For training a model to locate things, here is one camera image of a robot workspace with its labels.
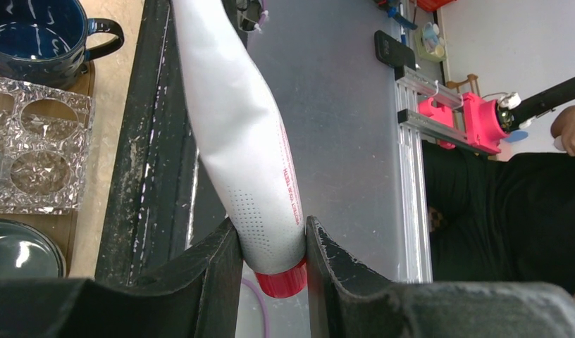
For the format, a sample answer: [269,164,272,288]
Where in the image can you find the oval wooden tray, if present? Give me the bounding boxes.
[0,61,96,280]

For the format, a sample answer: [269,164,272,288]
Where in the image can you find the clear acrylic holder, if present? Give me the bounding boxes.
[0,73,95,216]

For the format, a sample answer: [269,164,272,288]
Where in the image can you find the dark green cup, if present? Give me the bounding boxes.
[0,218,67,280]

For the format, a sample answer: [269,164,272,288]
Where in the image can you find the black phone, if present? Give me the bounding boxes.
[373,30,416,70]

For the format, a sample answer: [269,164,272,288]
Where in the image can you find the person in black shirt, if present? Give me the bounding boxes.
[422,106,575,299]

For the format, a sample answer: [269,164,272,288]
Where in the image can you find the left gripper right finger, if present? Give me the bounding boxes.
[307,216,575,337]

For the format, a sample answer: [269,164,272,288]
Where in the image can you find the black base frame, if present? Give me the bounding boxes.
[95,1,225,286]

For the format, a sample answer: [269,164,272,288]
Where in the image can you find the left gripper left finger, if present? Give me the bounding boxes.
[0,220,242,337]

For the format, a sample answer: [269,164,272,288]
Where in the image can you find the pink teleoperation handle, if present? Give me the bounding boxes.
[436,77,575,155]

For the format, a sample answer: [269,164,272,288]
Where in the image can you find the blue cup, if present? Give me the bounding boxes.
[0,0,125,89]

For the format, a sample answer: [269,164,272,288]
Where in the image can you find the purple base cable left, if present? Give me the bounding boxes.
[240,277,270,338]

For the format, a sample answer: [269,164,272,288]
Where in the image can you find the toothpaste tube red cap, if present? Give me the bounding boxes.
[172,1,307,298]

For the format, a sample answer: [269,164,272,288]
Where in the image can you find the aluminium frame rail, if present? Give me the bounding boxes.
[394,65,466,283]

